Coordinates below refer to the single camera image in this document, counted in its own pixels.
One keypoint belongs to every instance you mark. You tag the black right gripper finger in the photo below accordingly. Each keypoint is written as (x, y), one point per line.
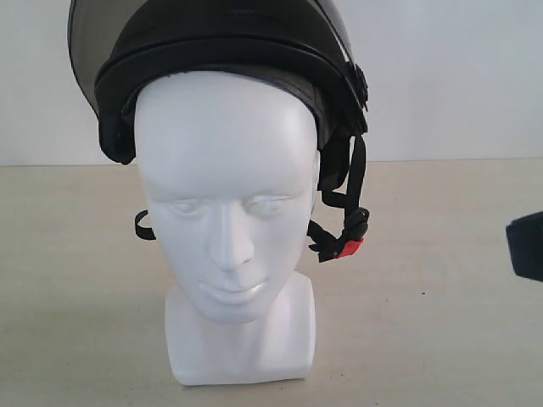
(524, 239)

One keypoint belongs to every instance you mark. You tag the black helmet with tinted visor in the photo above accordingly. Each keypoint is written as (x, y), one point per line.
(117, 47)

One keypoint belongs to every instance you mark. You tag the white mannequin head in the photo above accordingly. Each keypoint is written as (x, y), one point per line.
(229, 166)

